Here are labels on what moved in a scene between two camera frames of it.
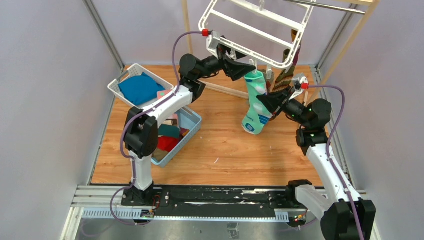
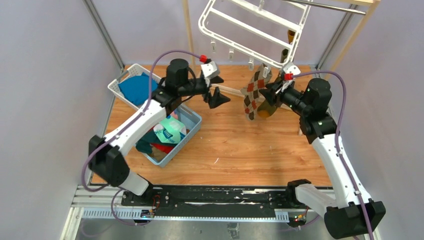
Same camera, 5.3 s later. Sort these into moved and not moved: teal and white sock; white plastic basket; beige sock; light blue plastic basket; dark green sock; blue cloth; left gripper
Moved: beige sock; teal and white sock; dark green sock; left gripper
Not moved: blue cloth; white plastic basket; light blue plastic basket
